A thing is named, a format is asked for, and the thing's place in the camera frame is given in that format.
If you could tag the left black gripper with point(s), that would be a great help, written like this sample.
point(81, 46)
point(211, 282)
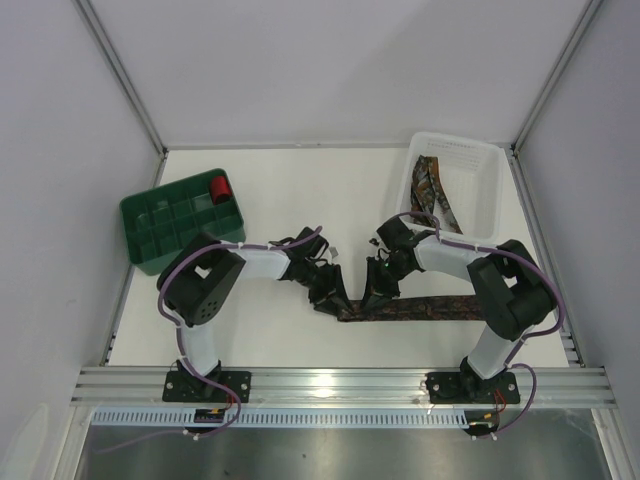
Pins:
point(323, 279)

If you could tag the orange blue patterned tie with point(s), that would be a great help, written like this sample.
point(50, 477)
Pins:
point(427, 191)

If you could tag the green compartment tray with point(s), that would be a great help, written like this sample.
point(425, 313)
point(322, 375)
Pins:
point(160, 222)

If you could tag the right aluminium frame post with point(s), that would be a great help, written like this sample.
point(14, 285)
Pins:
point(568, 51)

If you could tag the white slotted cable duct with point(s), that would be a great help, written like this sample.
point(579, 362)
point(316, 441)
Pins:
point(283, 418)

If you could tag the aluminium frame post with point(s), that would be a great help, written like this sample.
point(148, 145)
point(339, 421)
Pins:
point(116, 66)
point(568, 51)

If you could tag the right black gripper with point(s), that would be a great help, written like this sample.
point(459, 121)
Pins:
point(378, 271)

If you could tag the red rolled tie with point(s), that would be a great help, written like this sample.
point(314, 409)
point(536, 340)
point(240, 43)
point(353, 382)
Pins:
point(220, 190)

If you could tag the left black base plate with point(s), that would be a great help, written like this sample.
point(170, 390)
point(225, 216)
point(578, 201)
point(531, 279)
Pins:
point(181, 387)

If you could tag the dark brown patterned tie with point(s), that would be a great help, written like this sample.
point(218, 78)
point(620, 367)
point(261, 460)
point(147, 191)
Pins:
point(431, 308)

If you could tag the white plastic basket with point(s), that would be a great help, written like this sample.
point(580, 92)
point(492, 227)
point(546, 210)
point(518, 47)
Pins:
point(471, 174)

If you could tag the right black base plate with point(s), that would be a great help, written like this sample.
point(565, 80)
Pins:
point(457, 387)

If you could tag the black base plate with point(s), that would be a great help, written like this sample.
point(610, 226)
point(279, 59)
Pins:
point(457, 387)
point(181, 387)

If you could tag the aluminium mounting rail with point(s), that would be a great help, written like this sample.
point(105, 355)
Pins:
point(570, 388)

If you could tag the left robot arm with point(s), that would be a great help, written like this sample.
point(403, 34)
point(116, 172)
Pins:
point(192, 290)

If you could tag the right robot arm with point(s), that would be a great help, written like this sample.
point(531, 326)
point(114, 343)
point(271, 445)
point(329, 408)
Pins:
point(517, 300)

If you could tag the left aluminium frame post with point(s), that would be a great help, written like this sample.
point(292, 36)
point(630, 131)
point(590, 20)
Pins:
point(116, 66)

